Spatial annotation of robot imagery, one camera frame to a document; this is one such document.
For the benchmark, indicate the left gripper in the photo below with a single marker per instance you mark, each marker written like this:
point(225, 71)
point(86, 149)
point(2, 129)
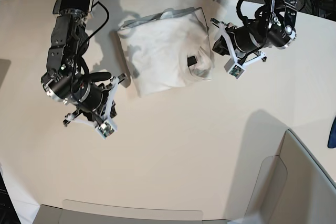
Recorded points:
point(242, 38)

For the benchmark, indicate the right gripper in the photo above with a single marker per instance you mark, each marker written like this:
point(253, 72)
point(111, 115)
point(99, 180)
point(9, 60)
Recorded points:
point(93, 101)

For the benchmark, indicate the white printed t-shirt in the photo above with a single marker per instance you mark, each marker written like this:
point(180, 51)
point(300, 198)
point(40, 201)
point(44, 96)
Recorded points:
point(167, 50)

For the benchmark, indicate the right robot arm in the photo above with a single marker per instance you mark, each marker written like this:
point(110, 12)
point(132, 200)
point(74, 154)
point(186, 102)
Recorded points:
point(67, 77)

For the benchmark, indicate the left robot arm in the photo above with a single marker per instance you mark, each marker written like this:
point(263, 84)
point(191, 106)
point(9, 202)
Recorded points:
point(273, 25)

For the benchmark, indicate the blue cloth at edge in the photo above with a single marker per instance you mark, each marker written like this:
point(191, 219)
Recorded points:
point(332, 136)

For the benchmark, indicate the grey cardboard box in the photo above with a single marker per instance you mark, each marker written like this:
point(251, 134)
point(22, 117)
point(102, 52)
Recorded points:
point(291, 187)

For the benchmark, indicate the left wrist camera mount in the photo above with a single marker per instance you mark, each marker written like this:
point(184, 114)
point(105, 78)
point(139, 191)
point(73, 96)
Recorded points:
point(236, 66)

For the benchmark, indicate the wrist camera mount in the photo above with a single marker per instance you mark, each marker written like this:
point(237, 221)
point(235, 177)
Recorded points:
point(236, 66)
point(105, 127)

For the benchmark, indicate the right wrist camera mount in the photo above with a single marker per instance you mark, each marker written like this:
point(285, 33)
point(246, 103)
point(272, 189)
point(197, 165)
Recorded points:
point(105, 127)

